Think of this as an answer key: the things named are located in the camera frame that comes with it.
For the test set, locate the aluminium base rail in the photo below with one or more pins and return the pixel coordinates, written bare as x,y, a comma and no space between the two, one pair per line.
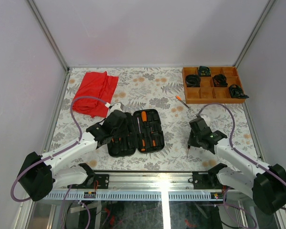
152,184

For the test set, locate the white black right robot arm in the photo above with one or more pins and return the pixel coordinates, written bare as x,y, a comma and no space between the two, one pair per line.
263,183

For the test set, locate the large black handled screwdriver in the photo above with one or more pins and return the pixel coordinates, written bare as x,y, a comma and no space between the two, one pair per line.
141,136

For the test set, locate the black plastic tool case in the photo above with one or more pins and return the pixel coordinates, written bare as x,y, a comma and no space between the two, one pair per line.
128,145

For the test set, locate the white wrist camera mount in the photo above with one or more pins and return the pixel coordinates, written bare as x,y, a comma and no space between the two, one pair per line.
206,118
112,107

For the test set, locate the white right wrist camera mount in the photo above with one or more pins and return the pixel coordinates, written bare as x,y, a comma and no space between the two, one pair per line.
206,118

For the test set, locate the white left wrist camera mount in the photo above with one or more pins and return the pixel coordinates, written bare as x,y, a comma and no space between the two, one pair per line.
112,107

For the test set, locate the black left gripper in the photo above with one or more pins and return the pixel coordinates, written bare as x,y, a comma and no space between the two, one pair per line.
126,134

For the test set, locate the black orange stubby screwdriver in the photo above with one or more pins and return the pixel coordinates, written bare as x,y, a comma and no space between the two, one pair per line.
144,118

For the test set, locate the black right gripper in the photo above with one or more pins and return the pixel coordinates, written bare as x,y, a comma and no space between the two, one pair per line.
190,141

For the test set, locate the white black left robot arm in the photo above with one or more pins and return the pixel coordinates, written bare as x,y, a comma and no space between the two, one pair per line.
39,174

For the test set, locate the red folded cloth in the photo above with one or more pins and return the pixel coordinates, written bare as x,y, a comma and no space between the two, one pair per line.
95,89

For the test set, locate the orange compartment tray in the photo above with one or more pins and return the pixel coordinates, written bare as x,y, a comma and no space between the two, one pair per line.
207,92

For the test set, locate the orange black pliers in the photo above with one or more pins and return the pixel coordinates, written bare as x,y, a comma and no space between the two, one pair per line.
116,140

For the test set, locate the small orange precision screwdriver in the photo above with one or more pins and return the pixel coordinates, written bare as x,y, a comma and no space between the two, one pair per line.
179,99

